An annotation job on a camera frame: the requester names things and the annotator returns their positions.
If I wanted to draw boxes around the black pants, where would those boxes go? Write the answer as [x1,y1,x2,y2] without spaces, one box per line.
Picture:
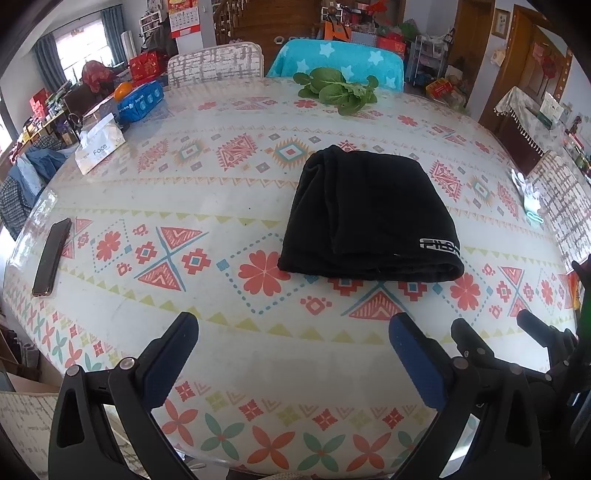
[277,145,465,283]

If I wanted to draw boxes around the white work glove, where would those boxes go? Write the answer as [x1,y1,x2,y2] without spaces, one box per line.
[510,169,544,225]

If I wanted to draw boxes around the patterned tablecloth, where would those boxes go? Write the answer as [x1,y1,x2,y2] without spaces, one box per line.
[3,79,575,478]

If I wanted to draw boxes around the black smartphone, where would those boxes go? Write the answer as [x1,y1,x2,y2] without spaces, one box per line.
[32,218,72,297]

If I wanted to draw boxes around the side table with lace cloth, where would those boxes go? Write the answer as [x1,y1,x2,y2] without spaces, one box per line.
[493,87,590,176]

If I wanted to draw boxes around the blue clothes pile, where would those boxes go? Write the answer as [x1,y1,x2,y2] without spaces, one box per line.
[1,146,73,240]

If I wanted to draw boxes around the white face tissue box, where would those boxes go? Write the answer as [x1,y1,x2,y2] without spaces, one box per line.
[75,113,125,175]

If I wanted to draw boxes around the green leafy vegetable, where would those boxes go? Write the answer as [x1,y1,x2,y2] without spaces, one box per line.
[293,67,379,116]

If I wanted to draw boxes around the turquoise star chair cover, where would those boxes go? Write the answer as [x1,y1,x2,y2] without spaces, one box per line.
[266,39,404,92]

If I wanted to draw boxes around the blue tissue pack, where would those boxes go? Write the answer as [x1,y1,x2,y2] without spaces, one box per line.
[117,81,164,124]

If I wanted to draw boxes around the orange fruit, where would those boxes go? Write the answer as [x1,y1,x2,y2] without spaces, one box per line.
[113,82,134,102]

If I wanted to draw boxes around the red gift box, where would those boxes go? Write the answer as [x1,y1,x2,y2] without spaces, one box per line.
[129,50,167,87]

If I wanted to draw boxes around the white grey patterned chair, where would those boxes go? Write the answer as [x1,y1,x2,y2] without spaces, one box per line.
[167,42,264,88]

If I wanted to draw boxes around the red wall calendar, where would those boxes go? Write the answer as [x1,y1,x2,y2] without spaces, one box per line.
[167,0,200,38]

